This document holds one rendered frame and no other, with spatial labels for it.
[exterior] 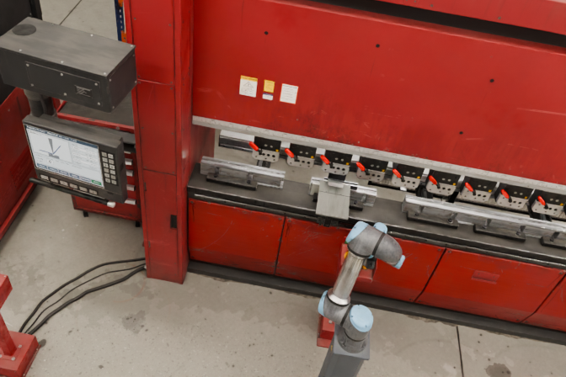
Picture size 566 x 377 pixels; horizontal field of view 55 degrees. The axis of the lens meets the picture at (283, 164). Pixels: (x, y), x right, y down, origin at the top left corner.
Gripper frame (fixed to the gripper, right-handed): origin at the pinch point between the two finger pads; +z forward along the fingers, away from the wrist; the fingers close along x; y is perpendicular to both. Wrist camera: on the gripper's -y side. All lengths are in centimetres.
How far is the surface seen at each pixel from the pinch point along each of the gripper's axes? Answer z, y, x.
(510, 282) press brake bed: 18, 18, -94
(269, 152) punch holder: -40, 36, 65
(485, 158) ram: -64, 37, -48
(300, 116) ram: -69, 39, 52
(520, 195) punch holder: -43, 34, -76
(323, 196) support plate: -24.9, 24.3, 30.9
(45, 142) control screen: -79, -18, 161
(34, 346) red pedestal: 62, -55, 182
